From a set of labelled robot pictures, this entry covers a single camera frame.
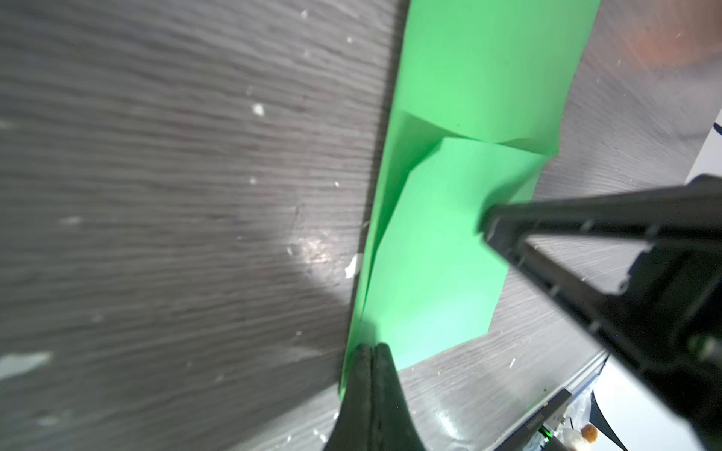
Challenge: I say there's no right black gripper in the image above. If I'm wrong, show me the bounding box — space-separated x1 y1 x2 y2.
481 175 721 450

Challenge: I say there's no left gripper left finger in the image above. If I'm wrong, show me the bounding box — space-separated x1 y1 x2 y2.
325 345 372 450

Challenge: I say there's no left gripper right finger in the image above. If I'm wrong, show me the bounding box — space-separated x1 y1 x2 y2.
370 343 425 451

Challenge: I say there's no green square paper sheet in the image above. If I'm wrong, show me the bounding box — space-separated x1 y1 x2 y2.
347 0 599 369

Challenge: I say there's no brown white plush toy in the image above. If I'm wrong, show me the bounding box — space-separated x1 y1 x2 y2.
558 424 599 451

